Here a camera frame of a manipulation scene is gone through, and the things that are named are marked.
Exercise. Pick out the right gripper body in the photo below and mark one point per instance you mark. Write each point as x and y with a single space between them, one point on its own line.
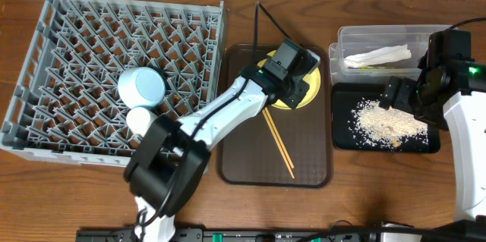
405 98

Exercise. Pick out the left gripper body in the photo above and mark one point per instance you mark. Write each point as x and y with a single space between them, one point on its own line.
295 92

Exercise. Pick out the yellow plate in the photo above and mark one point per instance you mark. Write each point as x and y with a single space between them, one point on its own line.
313 80

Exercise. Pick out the wooden chopstick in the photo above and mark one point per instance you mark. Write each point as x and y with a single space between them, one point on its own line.
283 147
281 154

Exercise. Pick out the white napkin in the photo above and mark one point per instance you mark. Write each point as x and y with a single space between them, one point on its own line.
378 56

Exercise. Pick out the green snack wrapper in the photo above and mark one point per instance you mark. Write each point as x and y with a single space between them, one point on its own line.
375 67

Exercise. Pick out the light blue bowl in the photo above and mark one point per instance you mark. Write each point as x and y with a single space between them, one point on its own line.
141 87

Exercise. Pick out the small white cup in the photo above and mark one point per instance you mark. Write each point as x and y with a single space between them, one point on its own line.
139 120

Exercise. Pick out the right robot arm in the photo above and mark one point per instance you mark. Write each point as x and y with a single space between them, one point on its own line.
450 95

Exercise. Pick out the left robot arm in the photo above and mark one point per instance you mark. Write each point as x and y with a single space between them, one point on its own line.
165 170

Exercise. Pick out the black waste tray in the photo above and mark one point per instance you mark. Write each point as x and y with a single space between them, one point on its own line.
348 100

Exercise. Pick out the spilled rice pile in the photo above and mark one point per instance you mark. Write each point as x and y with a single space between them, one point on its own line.
389 128

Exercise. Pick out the clear plastic bin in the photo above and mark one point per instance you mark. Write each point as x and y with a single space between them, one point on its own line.
354 40

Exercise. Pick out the brown serving tray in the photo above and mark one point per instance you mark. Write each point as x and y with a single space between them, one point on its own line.
249 154

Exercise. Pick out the grey plastic dish rack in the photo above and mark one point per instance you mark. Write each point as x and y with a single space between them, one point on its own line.
66 108

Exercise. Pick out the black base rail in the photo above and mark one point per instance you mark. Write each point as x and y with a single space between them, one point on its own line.
341 231

